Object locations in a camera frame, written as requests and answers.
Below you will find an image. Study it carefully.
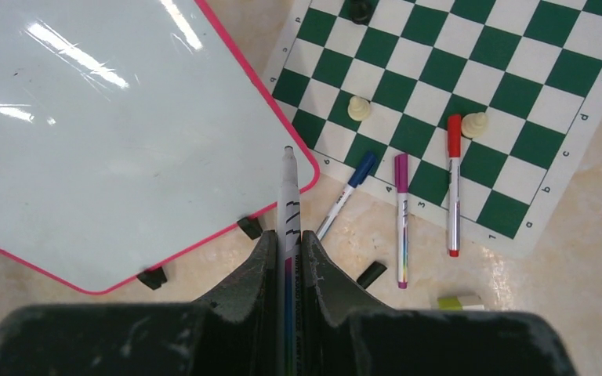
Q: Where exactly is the black chess piece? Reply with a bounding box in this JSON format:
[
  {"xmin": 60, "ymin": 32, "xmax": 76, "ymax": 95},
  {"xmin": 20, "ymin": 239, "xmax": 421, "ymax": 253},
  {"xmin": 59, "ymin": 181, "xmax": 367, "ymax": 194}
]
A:
[{"xmin": 347, "ymin": 0, "xmax": 374, "ymax": 25}]

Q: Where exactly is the pink framed whiteboard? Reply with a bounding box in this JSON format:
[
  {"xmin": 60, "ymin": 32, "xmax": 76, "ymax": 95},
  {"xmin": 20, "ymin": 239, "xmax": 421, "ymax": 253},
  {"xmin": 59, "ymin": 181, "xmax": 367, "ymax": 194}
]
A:
[{"xmin": 0, "ymin": 1, "xmax": 320, "ymax": 295}]

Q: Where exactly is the purple capped marker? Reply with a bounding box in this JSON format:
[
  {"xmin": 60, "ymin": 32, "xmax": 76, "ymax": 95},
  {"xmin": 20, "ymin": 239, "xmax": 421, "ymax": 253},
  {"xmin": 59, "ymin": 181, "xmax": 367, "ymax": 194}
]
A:
[{"xmin": 394, "ymin": 153, "xmax": 409, "ymax": 289}]

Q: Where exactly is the blue capped marker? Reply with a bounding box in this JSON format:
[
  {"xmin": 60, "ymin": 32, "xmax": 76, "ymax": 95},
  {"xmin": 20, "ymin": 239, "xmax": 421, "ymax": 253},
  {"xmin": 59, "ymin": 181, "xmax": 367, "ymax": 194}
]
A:
[{"xmin": 316, "ymin": 151, "xmax": 377, "ymax": 240}]

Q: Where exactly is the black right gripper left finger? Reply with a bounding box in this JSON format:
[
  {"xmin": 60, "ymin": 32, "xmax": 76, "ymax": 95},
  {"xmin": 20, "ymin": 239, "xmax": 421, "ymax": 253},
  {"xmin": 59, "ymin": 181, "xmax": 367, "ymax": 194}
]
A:
[{"xmin": 0, "ymin": 231, "xmax": 277, "ymax": 375}]

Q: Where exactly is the red capped marker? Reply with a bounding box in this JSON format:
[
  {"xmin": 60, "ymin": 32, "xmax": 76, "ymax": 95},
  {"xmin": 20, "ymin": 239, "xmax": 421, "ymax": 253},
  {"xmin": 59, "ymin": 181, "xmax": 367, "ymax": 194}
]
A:
[{"xmin": 447, "ymin": 114, "xmax": 462, "ymax": 258}]

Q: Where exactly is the black marker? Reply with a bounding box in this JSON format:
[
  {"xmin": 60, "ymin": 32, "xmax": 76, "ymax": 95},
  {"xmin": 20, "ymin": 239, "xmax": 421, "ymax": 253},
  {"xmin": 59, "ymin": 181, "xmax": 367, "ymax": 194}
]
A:
[{"xmin": 276, "ymin": 146, "xmax": 301, "ymax": 375}]

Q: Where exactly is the green white lego block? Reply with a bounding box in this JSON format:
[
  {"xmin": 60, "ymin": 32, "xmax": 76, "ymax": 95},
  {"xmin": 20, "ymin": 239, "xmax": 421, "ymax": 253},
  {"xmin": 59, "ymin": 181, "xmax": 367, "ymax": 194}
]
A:
[{"xmin": 437, "ymin": 295, "xmax": 485, "ymax": 311}]

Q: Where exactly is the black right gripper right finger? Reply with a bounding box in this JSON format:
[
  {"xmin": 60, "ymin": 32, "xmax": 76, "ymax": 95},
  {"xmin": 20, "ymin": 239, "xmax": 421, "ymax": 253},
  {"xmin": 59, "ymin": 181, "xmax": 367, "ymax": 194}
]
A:
[{"xmin": 301, "ymin": 230, "xmax": 576, "ymax": 375}]

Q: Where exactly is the black marker cap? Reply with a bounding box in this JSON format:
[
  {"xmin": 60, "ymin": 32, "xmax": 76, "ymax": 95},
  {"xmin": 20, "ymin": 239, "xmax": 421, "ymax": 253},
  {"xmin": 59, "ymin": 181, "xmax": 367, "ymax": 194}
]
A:
[{"xmin": 357, "ymin": 261, "xmax": 387, "ymax": 289}]

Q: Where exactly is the green white chessboard mat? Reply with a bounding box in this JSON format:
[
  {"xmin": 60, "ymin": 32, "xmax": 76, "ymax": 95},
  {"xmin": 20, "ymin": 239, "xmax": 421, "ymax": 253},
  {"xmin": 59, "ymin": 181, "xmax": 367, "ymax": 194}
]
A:
[{"xmin": 262, "ymin": 1, "xmax": 602, "ymax": 257}]

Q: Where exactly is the cream chess pawn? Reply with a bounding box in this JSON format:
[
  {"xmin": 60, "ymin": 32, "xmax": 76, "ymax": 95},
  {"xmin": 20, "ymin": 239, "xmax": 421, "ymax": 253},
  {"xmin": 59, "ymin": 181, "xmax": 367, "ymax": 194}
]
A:
[
  {"xmin": 461, "ymin": 112, "xmax": 489, "ymax": 139},
  {"xmin": 347, "ymin": 96, "xmax": 371, "ymax": 121}
]

